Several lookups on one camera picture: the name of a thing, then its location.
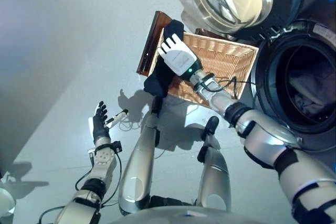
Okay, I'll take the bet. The robot torso grey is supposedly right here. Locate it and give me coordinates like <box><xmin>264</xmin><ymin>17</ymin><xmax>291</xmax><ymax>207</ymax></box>
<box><xmin>112</xmin><ymin>205</ymin><xmax>287</xmax><ymax>224</ymax></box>

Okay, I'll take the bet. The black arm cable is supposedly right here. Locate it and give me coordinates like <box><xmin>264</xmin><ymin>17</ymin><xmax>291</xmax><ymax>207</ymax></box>
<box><xmin>38</xmin><ymin>153</ymin><xmax>123</xmax><ymax>224</ymax></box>
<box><xmin>203</xmin><ymin>75</ymin><xmax>259</xmax><ymax>99</ymax></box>

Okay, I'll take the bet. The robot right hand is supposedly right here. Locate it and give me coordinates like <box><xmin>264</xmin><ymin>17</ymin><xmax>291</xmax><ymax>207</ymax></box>
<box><xmin>157</xmin><ymin>34</ymin><xmax>204</xmax><ymax>82</ymax></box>

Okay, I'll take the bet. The wicker laundry basket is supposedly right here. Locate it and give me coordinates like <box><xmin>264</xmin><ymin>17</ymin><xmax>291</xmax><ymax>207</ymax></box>
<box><xmin>146</xmin><ymin>31</ymin><xmax>259</xmax><ymax>109</ymax></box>

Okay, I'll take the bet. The robot right leg silver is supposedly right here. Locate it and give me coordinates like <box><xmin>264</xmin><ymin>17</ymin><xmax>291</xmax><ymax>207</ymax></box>
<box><xmin>195</xmin><ymin>142</ymin><xmax>232</xmax><ymax>212</ymax></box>

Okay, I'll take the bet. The long black garment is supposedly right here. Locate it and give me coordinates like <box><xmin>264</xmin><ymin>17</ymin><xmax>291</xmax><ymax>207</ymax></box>
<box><xmin>143</xmin><ymin>19</ymin><xmax>184</xmax><ymax>98</ymax></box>

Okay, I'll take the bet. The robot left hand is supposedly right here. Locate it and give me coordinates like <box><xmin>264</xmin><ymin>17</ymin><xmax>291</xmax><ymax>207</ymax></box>
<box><xmin>88</xmin><ymin>100</ymin><xmax>129</xmax><ymax>146</ymax></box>

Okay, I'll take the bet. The robot left leg silver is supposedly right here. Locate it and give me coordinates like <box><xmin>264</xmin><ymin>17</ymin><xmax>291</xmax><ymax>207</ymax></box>
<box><xmin>118</xmin><ymin>113</ymin><xmax>161</xmax><ymax>214</ymax></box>

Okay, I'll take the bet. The grey washing machine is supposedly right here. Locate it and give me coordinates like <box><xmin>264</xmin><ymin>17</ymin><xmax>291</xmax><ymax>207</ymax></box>
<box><xmin>249</xmin><ymin>0</ymin><xmax>336</xmax><ymax>154</ymax></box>

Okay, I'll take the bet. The amber acrylic stand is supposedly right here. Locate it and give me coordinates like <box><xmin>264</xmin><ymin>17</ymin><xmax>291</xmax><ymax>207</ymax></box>
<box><xmin>136</xmin><ymin>10</ymin><xmax>171</xmax><ymax>78</ymax></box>

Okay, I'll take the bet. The robot leg silver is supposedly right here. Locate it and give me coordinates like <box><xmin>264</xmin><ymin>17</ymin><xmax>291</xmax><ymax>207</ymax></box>
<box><xmin>118</xmin><ymin>113</ymin><xmax>161</xmax><ymax>214</ymax></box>
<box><xmin>195</xmin><ymin>142</ymin><xmax>232</xmax><ymax>212</ymax></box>

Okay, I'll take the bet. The robot left foot black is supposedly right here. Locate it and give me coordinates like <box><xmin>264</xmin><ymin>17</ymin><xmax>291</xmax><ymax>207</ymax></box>
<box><xmin>152</xmin><ymin>97</ymin><xmax>162</xmax><ymax>114</ymax></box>

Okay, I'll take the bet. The white floor cable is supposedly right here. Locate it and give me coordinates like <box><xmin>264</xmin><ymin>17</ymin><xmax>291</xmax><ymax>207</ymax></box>
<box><xmin>119</xmin><ymin>103</ymin><xmax>200</xmax><ymax>159</ymax></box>

